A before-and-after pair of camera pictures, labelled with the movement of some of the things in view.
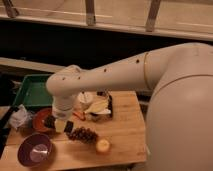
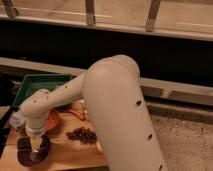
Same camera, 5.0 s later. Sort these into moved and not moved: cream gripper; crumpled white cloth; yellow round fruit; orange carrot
Moved: cream gripper
Not moved: orange carrot; crumpled white cloth; yellow round fruit
